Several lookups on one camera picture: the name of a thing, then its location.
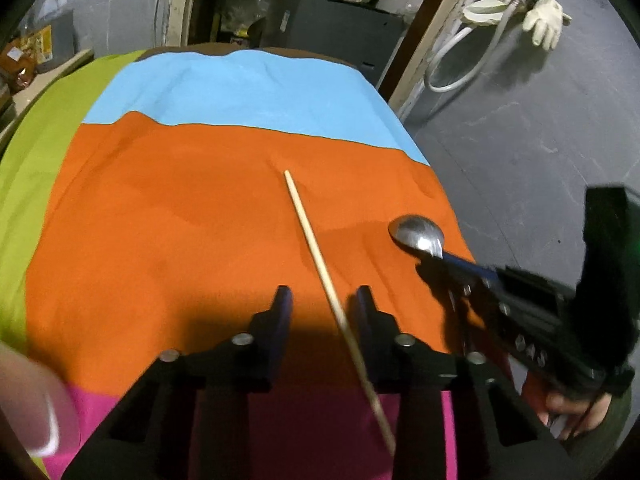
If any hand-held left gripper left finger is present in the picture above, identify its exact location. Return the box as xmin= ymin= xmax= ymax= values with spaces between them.
xmin=62 ymin=285 xmax=294 ymax=480

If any person's right hand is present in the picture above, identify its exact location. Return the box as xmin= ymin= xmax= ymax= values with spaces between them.
xmin=537 ymin=387 xmax=613 ymax=441

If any grey box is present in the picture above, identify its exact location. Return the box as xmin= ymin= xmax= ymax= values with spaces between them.
xmin=35 ymin=10 xmax=77 ymax=68

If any wooden door frame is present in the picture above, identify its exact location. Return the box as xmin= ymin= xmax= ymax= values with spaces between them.
xmin=160 ymin=0 xmax=482 ymax=122

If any yellow packet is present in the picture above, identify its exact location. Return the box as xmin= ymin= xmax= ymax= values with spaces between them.
xmin=22 ymin=27 xmax=53 ymax=63

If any person's right forearm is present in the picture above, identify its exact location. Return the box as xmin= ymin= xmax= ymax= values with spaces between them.
xmin=562 ymin=385 xmax=638 ymax=478

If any colourful striped cloth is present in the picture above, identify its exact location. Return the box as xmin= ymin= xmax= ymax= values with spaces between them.
xmin=0 ymin=47 xmax=516 ymax=480

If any translucent white plastic cup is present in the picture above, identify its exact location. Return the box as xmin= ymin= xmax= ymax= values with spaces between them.
xmin=0 ymin=342 xmax=82 ymax=458

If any cream rubber glove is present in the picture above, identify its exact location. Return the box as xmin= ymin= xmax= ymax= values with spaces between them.
xmin=462 ymin=0 xmax=532 ymax=27
xmin=522 ymin=0 xmax=573 ymax=51

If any small steel spoon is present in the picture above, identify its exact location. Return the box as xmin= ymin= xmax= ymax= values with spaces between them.
xmin=388 ymin=214 xmax=501 ymax=286

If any dark grey cabinet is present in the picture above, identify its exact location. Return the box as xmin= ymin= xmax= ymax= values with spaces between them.
xmin=265 ymin=0 xmax=406 ymax=86

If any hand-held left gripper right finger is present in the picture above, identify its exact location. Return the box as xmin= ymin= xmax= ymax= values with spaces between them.
xmin=353 ymin=285 xmax=571 ymax=480

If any white hose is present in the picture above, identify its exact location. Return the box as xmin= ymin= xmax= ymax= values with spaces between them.
xmin=424 ymin=2 xmax=517 ymax=94

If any white plastic bottle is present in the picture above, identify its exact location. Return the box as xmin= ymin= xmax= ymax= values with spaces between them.
xmin=37 ymin=0 xmax=68 ymax=21

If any wooden chopstick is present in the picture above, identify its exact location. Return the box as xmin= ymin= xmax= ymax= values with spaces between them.
xmin=283 ymin=169 xmax=397 ymax=457

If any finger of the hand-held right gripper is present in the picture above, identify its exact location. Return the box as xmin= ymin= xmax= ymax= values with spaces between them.
xmin=447 ymin=284 xmax=621 ymax=397
xmin=442 ymin=252 xmax=582 ymax=322

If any brown packet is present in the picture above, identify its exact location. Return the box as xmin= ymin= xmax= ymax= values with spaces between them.
xmin=0 ymin=40 xmax=38 ymax=92

